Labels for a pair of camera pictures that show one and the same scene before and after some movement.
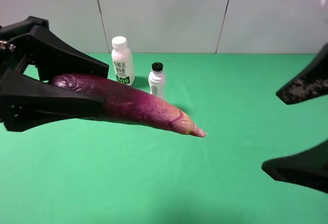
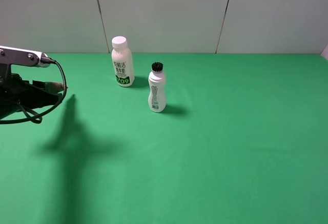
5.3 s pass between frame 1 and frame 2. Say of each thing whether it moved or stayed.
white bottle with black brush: stayed
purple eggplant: moved
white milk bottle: stayed
